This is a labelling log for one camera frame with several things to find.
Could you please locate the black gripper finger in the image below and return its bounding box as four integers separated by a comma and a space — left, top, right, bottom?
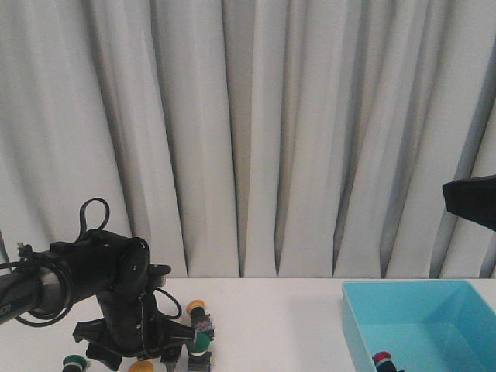
443, 175, 495, 231

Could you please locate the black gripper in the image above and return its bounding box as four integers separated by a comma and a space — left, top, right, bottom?
73, 230, 196, 372

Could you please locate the yellow push button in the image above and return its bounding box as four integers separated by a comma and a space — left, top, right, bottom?
127, 360, 154, 372
186, 299, 215, 341

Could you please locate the red push button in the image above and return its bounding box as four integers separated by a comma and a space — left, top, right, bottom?
372, 351, 405, 372

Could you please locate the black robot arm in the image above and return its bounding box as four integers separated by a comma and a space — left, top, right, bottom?
1, 229, 197, 371

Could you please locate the light blue plastic box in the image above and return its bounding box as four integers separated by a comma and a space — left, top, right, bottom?
342, 280, 495, 371

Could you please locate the large green push button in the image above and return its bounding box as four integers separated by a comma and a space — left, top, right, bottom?
187, 332, 212, 372

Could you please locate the small green push button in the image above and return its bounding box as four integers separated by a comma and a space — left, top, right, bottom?
62, 354, 87, 372

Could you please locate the lying yellow push button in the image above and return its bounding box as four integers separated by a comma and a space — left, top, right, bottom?
186, 299, 215, 341

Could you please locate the grey pleated curtain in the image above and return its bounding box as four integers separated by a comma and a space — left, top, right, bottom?
1, 1, 495, 278

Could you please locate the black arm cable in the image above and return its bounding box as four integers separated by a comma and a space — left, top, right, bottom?
0, 198, 183, 329

